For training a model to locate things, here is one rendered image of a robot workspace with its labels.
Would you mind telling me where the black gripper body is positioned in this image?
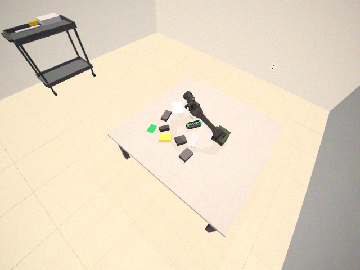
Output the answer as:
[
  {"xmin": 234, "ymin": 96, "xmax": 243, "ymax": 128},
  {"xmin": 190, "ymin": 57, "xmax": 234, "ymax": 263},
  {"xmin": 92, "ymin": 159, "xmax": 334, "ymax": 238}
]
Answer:
[{"xmin": 184, "ymin": 103, "xmax": 196, "ymax": 110}]

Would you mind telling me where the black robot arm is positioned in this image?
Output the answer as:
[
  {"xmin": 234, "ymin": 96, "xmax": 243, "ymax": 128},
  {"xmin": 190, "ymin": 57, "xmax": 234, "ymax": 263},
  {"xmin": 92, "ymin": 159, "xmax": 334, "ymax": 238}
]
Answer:
[{"xmin": 183, "ymin": 91, "xmax": 226, "ymax": 140}]

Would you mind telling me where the flat green rectangular card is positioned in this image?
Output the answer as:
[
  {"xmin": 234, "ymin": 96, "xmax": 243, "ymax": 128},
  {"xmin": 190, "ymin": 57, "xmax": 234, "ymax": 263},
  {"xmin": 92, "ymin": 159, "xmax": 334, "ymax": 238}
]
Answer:
[{"xmin": 147, "ymin": 124, "xmax": 157, "ymax": 133}]

